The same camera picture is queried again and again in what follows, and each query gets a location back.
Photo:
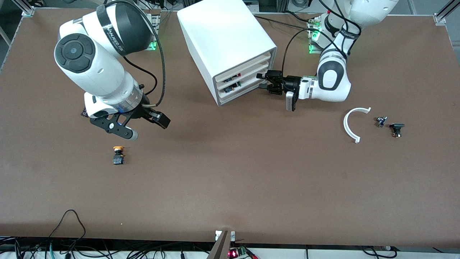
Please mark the dark push button component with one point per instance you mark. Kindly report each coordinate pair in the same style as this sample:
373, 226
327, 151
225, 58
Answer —
231, 87

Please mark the aluminium frame profile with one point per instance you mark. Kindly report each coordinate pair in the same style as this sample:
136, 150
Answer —
27, 9
445, 12

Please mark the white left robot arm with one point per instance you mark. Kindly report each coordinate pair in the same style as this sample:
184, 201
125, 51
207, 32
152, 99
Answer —
334, 77

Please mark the yellow capped push button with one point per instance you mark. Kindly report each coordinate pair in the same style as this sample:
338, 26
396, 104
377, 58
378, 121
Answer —
118, 156

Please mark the black flat-top switch component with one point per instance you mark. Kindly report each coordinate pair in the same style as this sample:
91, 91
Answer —
396, 126

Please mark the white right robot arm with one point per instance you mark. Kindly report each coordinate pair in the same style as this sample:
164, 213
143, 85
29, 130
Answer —
93, 64

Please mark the small black contact block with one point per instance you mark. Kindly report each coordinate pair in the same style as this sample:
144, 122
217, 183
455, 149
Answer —
83, 113

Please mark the small black silver component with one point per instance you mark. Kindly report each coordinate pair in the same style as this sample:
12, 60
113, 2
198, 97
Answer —
381, 121

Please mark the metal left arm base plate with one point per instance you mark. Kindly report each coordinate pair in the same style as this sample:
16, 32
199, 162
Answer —
313, 48

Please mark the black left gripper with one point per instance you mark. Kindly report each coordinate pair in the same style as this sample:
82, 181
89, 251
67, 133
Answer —
291, 83

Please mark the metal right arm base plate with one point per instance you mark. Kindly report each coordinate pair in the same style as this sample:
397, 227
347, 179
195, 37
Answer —
154, 45

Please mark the small white mount bracket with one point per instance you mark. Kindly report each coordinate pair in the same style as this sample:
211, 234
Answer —
217, 235

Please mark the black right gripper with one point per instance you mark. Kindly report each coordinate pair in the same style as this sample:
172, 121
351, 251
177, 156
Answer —
144, 110

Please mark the circuit board with red LED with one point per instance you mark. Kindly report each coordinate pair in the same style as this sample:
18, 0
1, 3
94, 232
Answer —
239, 252

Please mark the white curved plastic arc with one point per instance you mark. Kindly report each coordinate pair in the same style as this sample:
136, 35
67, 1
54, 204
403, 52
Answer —
345, 124

